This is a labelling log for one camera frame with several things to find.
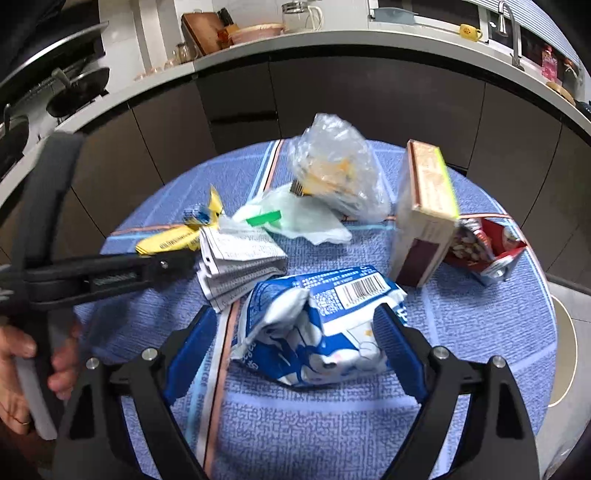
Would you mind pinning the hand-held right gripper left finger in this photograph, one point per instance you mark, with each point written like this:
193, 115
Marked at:
194, 341

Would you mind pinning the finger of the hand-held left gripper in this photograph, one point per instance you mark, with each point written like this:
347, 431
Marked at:
171, 267

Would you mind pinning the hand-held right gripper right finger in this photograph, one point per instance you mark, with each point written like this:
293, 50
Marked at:
397, 341

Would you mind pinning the yellow printed packet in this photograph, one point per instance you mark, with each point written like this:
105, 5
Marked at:
168, 240

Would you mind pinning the printed paper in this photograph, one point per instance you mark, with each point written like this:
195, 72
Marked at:
240, 263

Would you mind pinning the blue white snack bag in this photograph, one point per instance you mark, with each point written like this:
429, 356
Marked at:
323, 332

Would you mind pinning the red snack bag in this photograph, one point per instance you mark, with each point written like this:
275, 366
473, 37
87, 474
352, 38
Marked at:
489, 244

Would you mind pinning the white round trash bin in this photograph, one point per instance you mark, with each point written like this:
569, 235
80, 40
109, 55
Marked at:
563, 350

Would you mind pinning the clear plastic bag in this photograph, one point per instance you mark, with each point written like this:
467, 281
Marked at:
332, 157

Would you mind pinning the person's left hand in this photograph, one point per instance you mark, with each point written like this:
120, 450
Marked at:
64, 369

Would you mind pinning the small blue wrapper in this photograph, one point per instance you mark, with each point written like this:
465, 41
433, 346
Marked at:
196, 216

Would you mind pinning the cream cardboard box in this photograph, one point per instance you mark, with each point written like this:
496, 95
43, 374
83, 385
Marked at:
425, 221

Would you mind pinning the blue checked tablecloth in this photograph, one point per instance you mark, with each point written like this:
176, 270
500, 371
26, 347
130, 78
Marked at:
300, 429

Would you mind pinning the white thin plastic bag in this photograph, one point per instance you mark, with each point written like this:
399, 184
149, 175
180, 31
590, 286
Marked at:
304, 221

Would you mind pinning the small toothed clip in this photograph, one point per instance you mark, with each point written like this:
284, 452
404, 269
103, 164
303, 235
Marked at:
296, 188

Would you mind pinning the black frying pan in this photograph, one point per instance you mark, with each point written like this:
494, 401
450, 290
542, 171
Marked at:
11, 136

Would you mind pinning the black wok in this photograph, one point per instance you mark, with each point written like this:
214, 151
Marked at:
78, 90

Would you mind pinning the small glass jars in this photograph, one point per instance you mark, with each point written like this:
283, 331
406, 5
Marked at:
185, 51

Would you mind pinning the dark kitchen cabinet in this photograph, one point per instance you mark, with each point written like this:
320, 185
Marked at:
323, 101

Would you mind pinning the black range hood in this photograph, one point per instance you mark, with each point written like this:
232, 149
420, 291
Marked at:
41, 50

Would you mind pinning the wooden cutting board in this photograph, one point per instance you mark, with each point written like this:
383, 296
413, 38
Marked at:
203, 30

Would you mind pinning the round woven basket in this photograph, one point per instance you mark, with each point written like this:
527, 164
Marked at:
561, 91

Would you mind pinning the yellow mug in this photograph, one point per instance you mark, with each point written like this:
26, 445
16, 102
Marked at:
468, 32

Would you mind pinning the pink bottle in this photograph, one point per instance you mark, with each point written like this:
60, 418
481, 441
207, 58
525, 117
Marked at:
549, 62

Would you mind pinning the metal faucet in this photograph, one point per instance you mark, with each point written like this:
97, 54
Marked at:
516, 46

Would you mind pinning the dark jar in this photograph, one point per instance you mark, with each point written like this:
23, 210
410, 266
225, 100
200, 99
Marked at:
569, 71

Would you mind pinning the blue tray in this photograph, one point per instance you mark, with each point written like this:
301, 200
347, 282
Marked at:
392, 14

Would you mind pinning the striped window blind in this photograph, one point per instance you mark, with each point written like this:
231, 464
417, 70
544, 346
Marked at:
540, 16

